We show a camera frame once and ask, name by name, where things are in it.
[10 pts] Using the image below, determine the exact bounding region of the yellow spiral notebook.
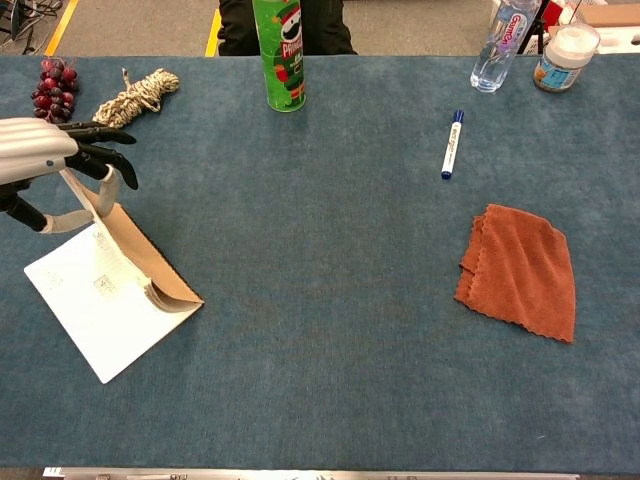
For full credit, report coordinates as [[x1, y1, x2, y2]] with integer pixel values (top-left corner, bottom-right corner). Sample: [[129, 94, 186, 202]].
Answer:
[[23, 168, 205, 385]]

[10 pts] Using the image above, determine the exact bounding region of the blue felt table mat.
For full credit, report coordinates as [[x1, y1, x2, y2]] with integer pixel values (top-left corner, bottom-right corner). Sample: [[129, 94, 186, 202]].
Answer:
[[0, 53, 640, 474]]

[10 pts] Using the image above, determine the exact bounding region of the blue white marker pen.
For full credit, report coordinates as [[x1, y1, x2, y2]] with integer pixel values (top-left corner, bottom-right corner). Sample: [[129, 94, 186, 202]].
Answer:
[[440, 109, 466, 182]]

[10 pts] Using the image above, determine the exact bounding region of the green Pringles can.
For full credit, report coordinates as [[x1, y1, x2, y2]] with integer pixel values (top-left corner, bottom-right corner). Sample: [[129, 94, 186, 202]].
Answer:
[[251, 0, 308, 113]]

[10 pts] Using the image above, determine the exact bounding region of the orange microfiber cloth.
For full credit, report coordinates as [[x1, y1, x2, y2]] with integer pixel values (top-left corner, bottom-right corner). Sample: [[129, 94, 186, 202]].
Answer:
[[453, 202, 577, 344]]

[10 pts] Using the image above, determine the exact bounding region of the person in black trousers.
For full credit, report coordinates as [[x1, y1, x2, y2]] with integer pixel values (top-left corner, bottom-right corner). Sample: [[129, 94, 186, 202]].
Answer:
[[217, 0, 359, 57]]

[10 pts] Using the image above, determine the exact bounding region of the clear plastic water bottle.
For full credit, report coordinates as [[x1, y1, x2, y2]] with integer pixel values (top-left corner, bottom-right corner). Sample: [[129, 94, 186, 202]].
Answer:
[[469, 0, 543, 95]]

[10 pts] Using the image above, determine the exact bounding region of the jar with white lid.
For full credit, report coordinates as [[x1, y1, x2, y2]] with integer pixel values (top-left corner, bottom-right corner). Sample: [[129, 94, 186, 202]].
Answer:
[[533, 22, 601, 94]]

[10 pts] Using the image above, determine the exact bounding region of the red grape bunch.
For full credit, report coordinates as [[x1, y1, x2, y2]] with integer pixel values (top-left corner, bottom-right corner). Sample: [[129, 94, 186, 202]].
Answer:
[[31, 57, 81, 125]]

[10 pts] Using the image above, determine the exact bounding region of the white foam box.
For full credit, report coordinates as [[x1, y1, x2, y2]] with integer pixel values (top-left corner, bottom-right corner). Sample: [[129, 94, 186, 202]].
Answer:
[[597, 24, 640, 55]]

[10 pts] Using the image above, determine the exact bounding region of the brown cardboard box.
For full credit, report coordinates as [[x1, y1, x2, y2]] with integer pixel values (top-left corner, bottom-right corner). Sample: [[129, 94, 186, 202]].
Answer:
[[569, 2, 640, 29]]

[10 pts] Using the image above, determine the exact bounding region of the beige coiled rope bundle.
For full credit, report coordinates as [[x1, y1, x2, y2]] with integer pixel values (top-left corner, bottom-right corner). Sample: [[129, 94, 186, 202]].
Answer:
[[91, 67, 181, 129]]

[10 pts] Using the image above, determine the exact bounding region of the aluminium table edge rail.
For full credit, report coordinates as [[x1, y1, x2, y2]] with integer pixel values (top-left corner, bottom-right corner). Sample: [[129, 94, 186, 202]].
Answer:
[[42, 466, 581, 480]]

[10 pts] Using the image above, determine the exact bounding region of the black cable tangle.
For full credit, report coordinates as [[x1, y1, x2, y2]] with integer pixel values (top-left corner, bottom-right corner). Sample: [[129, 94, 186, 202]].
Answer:
[[0, 0, 66, 54]]

